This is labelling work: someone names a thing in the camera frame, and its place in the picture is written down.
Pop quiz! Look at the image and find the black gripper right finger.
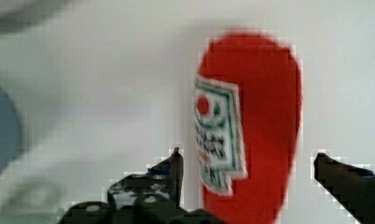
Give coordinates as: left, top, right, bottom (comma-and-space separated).
313, 153, 375, 224

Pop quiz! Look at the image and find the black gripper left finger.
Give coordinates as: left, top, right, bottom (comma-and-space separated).
58, 148, 227, 224

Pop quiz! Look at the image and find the red plush ketchup bottle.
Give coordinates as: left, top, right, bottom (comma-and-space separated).
194, 32, 302, 224

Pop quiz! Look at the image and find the lilac round plate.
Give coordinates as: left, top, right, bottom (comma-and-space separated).
0, 0, 74, 34

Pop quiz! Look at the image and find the blue bowl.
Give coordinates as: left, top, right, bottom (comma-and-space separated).
0, 88, 21, 174

